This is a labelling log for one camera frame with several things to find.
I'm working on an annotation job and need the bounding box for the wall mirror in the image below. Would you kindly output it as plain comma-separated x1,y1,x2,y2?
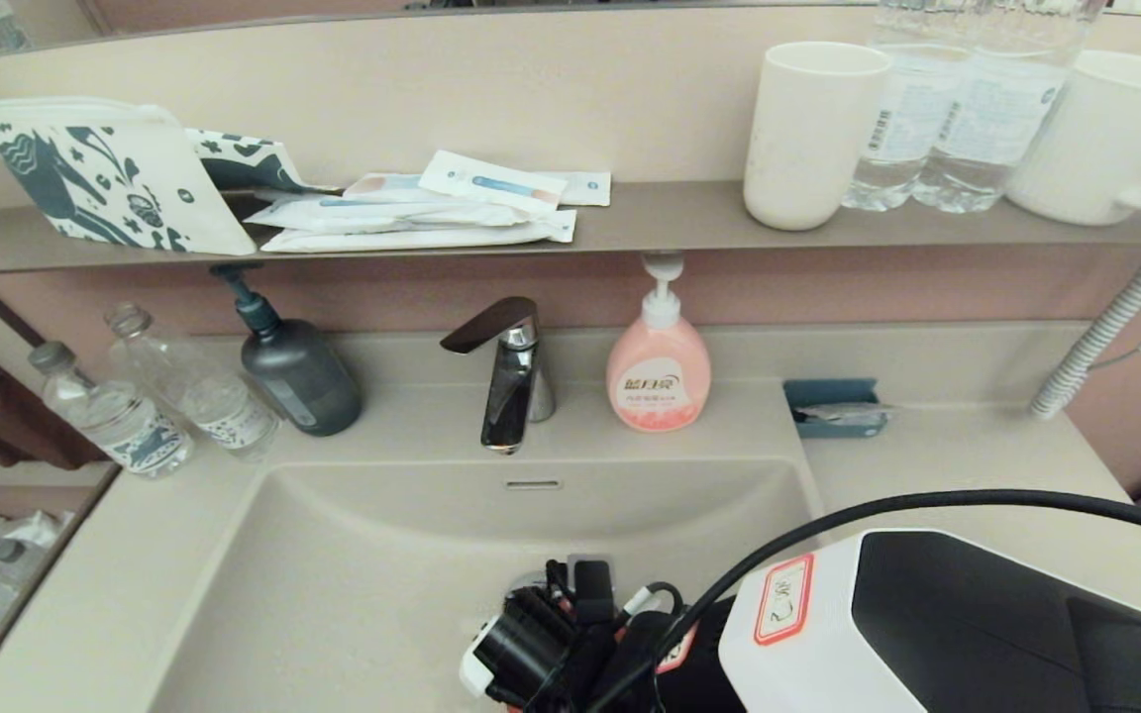
0,0,1141,65

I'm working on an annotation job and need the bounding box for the chrome faucet body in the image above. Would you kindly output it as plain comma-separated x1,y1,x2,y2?
479,319,558,457

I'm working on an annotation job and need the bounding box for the clear water bottle white label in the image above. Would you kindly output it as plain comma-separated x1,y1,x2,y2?
840,0,976,212
913,0,1111,214

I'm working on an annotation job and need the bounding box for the small white sachet blue logo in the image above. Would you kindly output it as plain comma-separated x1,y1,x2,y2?
536,170,612,208

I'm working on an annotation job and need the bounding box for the pink hand soap pump bottle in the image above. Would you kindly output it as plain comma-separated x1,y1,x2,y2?
606,254,713,434

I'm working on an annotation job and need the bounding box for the white ribbed mug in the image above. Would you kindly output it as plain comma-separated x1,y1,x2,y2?
1006,50,1141,227

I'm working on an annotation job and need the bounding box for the capped water bottle deer label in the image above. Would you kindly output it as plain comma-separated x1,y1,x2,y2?
29,342,195,480

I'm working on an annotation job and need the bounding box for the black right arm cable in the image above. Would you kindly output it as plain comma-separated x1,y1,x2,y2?
580,489,1141,713

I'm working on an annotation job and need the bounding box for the white plastic tumbler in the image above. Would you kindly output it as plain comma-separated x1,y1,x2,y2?
742,41,894,233

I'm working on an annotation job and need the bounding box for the small white blue patterned pouch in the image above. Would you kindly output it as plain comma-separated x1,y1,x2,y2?
182,128,341,196

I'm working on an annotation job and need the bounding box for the white corrugated hose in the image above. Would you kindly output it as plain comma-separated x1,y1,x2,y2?
1029,248,1141,421

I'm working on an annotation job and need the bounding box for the large white blue patterned pouch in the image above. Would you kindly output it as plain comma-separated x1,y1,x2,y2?
0,96,258,257

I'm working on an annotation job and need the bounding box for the white toothbrush print sachet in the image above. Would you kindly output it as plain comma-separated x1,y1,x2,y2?
418,150,568,218

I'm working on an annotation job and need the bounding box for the beige sink basin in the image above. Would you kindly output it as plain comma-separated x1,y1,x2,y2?
140,456,829,713

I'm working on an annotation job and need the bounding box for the dark grey pump bottle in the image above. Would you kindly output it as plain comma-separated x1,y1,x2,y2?
210,262,364,438

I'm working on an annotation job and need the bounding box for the long white sachet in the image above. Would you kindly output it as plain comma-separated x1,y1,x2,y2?
259,210,577,255
244,193,532,234

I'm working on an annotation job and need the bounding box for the white sachet orange print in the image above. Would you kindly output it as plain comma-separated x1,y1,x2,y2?
343,172,433,204

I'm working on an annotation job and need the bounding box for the clear uncapped water bottle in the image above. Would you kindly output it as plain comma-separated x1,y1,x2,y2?
104,303,280,463

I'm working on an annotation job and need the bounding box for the chrome faucet lever handle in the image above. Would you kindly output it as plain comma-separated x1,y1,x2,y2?
440,296,539,356

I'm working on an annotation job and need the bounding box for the silver foil sachet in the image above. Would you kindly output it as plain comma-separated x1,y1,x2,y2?
794,403,900,429

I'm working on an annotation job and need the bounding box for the blue soap tray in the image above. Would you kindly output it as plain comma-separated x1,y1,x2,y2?
782,378,890,440

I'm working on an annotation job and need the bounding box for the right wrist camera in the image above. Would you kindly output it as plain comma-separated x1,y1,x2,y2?
564,555,617,627

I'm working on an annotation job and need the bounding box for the grey wall shelf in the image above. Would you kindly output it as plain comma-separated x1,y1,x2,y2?
0,178,1141,278

